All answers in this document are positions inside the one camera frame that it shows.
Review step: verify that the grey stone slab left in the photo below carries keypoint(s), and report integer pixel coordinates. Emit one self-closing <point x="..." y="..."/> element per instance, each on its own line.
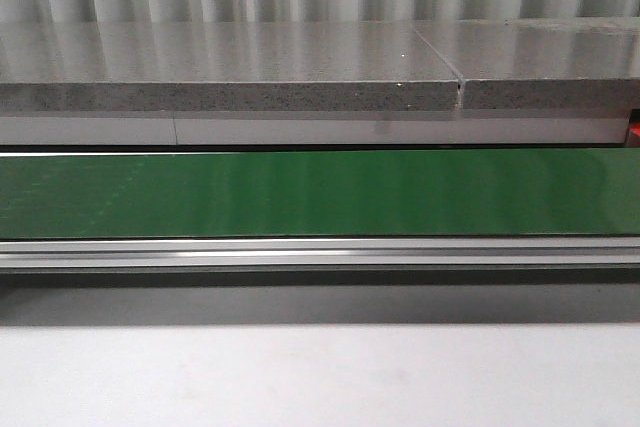
<point x="222" y="67"/>

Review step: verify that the grey stone slab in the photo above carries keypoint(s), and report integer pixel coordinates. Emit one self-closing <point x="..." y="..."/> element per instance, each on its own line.
<point x="585" y="63"/>
<point x="222" y="67"/>

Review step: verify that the green conveyor belt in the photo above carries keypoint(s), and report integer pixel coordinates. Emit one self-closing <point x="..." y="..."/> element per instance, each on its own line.
<point x="322" y="193"/>

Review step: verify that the grey stone slab right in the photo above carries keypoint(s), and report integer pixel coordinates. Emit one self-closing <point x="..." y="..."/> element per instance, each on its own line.
<point x="585" y="63"/>

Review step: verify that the white panel under slab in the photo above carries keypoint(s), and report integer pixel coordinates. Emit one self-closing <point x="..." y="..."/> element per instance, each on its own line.
<point x="591" y="126"/>

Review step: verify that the red object at right edge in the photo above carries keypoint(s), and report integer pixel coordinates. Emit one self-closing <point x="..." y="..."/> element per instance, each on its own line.
<point x="633" y="135"/>

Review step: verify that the aluminium conveyor side rail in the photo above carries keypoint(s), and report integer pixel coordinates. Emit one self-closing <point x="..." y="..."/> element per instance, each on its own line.
<point x="318" y="255"/>

